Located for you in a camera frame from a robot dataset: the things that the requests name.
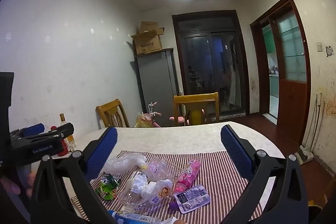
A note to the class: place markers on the blue white paldo bottle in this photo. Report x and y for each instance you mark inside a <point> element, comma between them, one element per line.
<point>132,218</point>

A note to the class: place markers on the red wooden kitchen door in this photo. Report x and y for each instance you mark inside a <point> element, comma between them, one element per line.
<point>282,53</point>

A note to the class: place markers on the dark sliding glass door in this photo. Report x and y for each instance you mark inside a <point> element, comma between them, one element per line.
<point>212,58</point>

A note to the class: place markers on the clear doll packaging wrapper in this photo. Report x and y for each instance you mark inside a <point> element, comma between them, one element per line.
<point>140,193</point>

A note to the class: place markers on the grey refrigerator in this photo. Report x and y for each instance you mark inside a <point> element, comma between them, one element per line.
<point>157,80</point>

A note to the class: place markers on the Galanz cardboard box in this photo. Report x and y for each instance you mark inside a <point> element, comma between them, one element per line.
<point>148,38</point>

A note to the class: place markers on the white dustpan with handles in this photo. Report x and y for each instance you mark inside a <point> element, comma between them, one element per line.
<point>305,152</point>

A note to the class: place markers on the green snack wrapper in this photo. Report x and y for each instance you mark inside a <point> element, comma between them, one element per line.
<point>108,186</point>

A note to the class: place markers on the wooden chair at left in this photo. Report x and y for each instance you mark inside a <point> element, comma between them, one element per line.
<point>113,114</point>

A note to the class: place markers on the clear plastic bag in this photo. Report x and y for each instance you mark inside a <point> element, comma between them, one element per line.
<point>124,163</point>

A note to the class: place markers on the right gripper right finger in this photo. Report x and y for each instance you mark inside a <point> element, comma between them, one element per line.
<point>275,192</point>

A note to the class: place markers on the person's left hand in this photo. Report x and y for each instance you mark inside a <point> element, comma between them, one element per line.
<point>12,188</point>

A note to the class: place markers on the yellow plastic bag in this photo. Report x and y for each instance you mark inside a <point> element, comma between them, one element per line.
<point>144,120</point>

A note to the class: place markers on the wooden chair at far side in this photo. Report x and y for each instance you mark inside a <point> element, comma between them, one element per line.
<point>196,109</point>

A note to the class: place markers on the pink child tricycle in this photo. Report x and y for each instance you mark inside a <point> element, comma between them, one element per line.
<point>168,120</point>

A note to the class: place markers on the grey printed snack pouch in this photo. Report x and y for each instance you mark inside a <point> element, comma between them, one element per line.
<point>190,200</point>

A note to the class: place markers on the white wall switch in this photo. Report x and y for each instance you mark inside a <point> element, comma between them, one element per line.
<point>319,47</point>

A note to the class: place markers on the wooden chair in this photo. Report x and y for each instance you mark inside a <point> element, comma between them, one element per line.
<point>113,114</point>
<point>196,109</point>

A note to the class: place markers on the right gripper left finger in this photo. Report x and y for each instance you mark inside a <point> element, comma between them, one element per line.
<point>50,202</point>

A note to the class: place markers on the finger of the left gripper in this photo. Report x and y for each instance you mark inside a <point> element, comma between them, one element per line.
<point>33,130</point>

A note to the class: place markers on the wall sticker notice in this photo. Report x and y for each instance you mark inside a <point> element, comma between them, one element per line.
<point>329,51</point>

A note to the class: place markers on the clear crushed plastic bottle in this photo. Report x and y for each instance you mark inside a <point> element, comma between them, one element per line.
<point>157,169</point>

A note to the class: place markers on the red liquor bottle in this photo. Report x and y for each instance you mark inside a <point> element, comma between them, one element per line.
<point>59,147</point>

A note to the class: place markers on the red striped cloth mat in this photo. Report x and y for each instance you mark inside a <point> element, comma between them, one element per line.
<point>220,179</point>

